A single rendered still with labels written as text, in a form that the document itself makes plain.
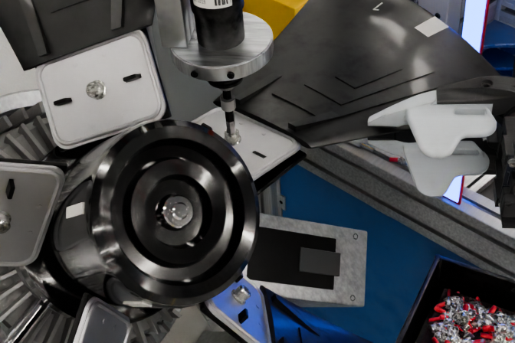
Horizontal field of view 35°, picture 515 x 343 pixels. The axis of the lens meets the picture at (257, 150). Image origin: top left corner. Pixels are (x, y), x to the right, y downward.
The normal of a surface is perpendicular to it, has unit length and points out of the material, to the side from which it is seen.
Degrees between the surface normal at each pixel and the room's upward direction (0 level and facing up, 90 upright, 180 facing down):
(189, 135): 61
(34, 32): 53
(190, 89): 90
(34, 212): 93
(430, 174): 10
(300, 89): 4
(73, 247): 79
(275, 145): 6
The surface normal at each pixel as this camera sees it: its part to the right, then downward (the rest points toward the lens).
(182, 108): 0.73, 0.42
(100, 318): 0.96, 0.18
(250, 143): -0.06, -0.82
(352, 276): 0.51, -0.16
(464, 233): -0.68, 0.51
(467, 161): -0.08, -0.62
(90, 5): -0.22, 0.04
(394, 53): 0.13, -0.72
